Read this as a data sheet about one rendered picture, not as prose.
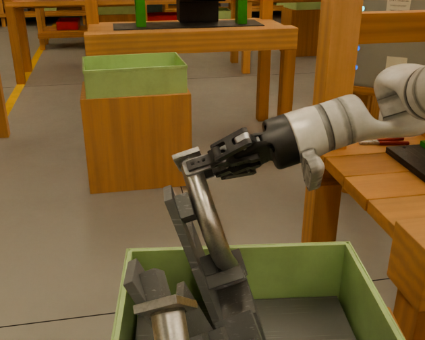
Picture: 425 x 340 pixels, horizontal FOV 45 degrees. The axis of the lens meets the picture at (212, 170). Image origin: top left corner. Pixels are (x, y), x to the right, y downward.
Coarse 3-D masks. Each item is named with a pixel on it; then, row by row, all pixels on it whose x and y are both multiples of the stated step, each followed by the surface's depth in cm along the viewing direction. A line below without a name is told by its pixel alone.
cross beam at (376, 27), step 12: (372, 12) 154; (384, 12) 154; (396, 12) 154; (408, 12) 155; (420, 12) 155; (372, 24) 154; (384, 24) 155; (396, 24) 155; (408, 24) 156; (420, 24) 157; (360, 36) 155; (372, 36) 155; (384, 36) 156; (396, 36) 157; (408, 36) 158; (420, 36) 158
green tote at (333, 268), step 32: (128, 256) 91; (160, 256) 94; (256, 256) 95; (288, 256) 95; (320, 256) 96; (352, 256) 91; (192, 288) 97; (256, 288) 98; (288, 288) 98; (320, 288) 99; (352, 288) 91; (128, 320) 84; (352, 320) 92; (384, 320) 77
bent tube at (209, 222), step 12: (180, 156) 72; (192, 156) 73; (180, 168) 75; (192, 180) 72; (204, 180) 73; (192, 192) 72; (204, 192) 72; (192, 204) 72; (204, 204) 71; (204, 216) 71; (216, 216) 71; (204, 228) 71; (216, 228) 71; (204, 240) 72; (216, 240) 71; (216, 252) 72; (228, 252) 73; (216, 264) 75; (228, 264) 75
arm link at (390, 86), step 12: (384, 72) 72; (396, 72) 69; (408, 72) 66; (384, 84) 70; (396, 84) 67; (384, 96) 72; (396, 96) 71; (384, 108) 73; (396, 108) 71; (408, 108) 65
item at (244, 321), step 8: (248, 312) 77; (224, 320) 78; (232, 320) 77; (240, 320) 77; (248, 320) 77; (216, 328) 78; (232, 328) 77; (240, 328) 77; (248, 328) 76; (256, 328) 76; (232, 336) 77; (240, 336) 77; (248, 336) 76; (256, 336) 76
